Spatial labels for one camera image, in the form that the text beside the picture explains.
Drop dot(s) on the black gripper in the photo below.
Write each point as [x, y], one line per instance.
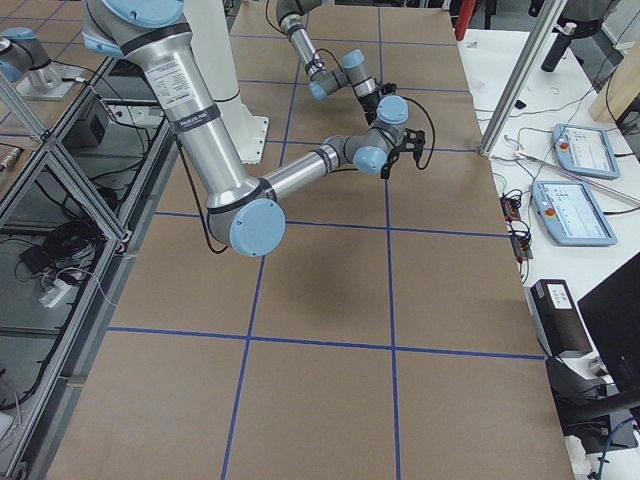
[386, 171]
[369, 104]

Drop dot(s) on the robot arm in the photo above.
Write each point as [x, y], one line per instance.
[243, 211]
[325, 55]

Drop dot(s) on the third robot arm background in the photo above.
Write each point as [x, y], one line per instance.
[25, 61]

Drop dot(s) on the small circuit board device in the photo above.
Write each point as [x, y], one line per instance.
[518, 230]

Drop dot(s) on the near teach pendant tablet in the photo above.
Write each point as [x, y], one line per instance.
[571, 215]

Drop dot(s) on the teach pendant tablet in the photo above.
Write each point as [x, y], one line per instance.
[571, 215]
[585, 151]

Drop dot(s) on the far teach pendant tablet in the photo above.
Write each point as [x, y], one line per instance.
[585, 151]

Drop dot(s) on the wooden plank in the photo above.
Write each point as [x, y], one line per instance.
[620, 90]

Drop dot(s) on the small black box device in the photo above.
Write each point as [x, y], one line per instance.
[563, 332]

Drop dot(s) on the black monitor stand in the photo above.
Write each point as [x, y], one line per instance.
[597, 412]

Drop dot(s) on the white power strip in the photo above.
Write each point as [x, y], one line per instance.
[53, 293]

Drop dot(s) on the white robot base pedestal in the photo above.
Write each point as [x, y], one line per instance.
[213, 54]

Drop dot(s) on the aluminium frame post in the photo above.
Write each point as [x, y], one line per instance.
[535, 41]

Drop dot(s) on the aluminium frame rack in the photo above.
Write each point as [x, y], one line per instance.
[83, 175]

